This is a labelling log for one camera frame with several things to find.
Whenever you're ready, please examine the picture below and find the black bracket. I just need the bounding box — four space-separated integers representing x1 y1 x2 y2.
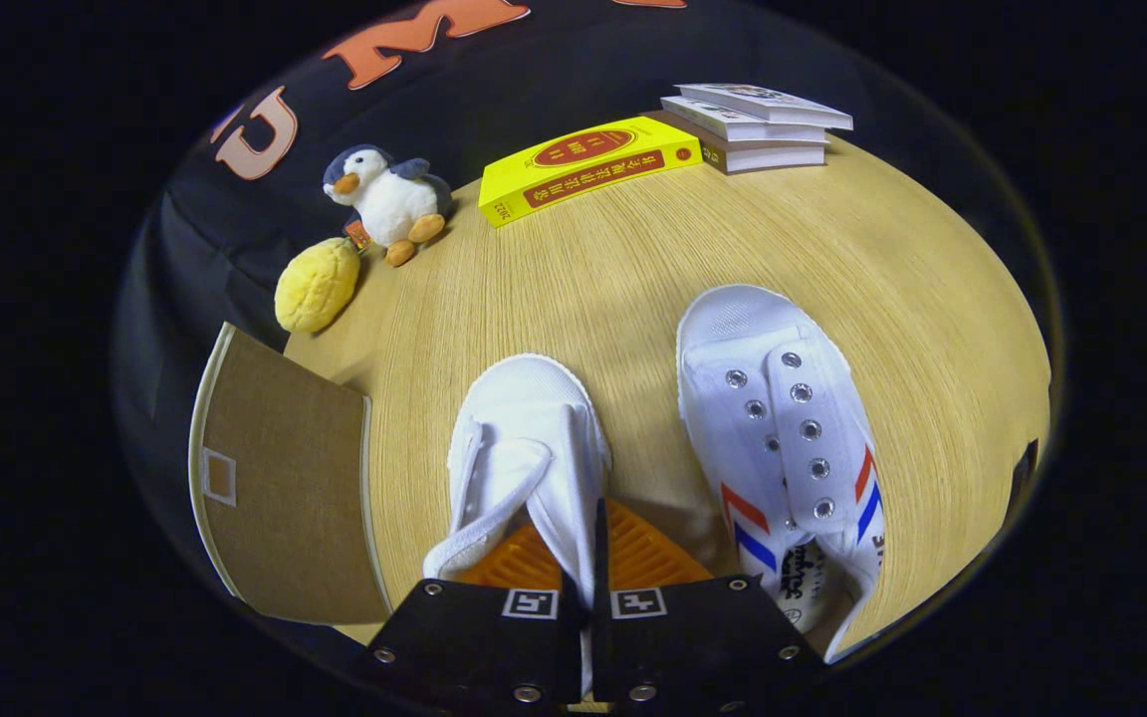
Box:
1010 438 1040 499

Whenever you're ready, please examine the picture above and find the white paperback book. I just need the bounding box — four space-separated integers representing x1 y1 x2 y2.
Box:
660 96 828 143

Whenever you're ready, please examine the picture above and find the penguin plush toy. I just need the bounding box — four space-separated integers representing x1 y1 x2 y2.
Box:
323 144 455 268

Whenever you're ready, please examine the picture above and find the brown fabric storage box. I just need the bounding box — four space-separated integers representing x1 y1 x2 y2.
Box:
188 322 393 626

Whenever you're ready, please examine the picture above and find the yellow book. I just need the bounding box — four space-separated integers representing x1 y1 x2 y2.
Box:
478 116 704 229

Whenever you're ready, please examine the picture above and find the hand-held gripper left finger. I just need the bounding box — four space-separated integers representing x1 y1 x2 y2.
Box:
354 498 594 710

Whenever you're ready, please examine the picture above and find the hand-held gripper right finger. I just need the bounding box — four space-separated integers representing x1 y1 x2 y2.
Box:
588 498 823 713

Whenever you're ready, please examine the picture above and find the brown cover book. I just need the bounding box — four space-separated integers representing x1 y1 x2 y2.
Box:
645 110 828 175

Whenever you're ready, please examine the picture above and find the yellow bread-shaped plush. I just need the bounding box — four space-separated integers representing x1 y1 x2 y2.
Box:
274 237 362 334

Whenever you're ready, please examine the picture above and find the white canvas shoe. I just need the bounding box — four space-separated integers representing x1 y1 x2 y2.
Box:
676 284 888 665
422 354 614 608

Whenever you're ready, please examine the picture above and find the white illustrated book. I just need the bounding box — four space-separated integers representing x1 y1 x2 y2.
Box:
674 83 854 131

